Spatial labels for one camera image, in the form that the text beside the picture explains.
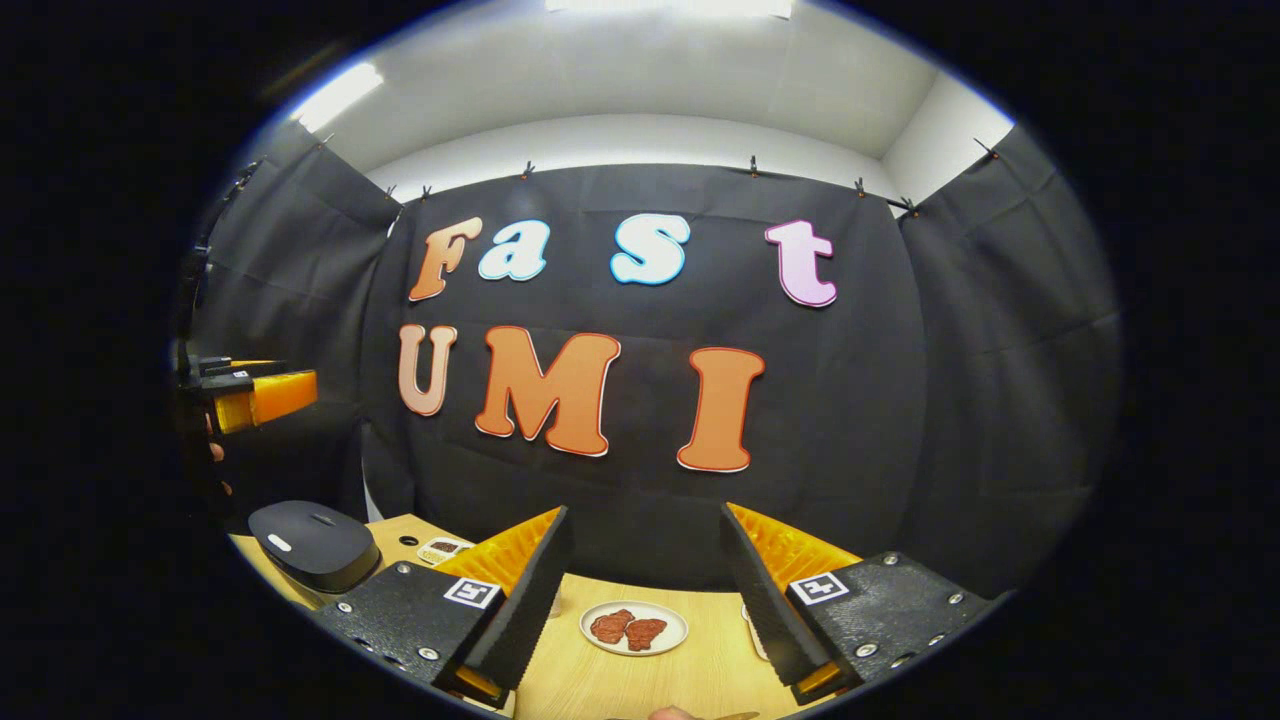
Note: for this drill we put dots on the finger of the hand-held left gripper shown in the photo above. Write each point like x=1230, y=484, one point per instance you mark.
x=275, y=398
x=250, y=368

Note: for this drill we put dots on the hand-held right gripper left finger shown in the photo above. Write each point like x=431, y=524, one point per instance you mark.
x=525, y=610

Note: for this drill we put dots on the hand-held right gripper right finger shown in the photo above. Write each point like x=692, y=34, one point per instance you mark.
x=770, y=610

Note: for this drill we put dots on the black rice cooker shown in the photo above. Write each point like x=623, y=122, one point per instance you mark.
x=315, y=545

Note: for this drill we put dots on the white toaster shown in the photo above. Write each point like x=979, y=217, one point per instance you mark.
x=755, y=635

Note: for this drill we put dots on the red meat slice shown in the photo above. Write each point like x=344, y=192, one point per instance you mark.
x=646, y=634
x=610, y=626

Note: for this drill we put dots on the white round plate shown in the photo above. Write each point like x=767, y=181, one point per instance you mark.
x=672, y=630

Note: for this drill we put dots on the white divided sauce dish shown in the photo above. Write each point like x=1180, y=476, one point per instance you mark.
x=443, y=550

